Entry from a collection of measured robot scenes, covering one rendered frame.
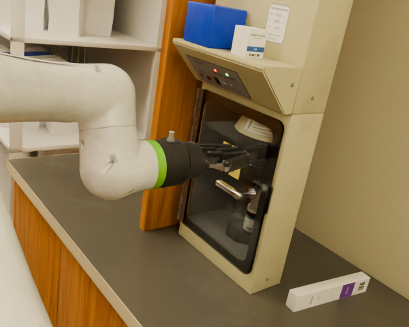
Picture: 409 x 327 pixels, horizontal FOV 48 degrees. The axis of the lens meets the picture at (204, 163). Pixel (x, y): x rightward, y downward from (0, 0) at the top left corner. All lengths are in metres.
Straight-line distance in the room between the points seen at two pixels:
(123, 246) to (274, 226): 0.43
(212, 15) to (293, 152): 0.35
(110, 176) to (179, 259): 0.55
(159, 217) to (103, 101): 0.69
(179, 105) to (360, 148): 0.55
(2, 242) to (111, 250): 0.96
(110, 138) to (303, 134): 0.47
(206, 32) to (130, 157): 0.39
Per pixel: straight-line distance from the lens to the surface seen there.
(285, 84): 0.95
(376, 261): 1.46
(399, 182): 1.37
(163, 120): 1.25
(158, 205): 1.35
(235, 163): 0.92
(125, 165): 0.77
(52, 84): 0.69
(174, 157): 0.83
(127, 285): 1.15
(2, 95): 0.63
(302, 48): 0.99
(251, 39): 0.98
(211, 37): 1.04
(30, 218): 1.73
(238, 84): 1.02
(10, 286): 0.31
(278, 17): 1.04
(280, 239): 1.16
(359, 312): 1.27
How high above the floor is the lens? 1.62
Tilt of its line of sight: 20 degrees down
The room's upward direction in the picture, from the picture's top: 10 degrees clockwise
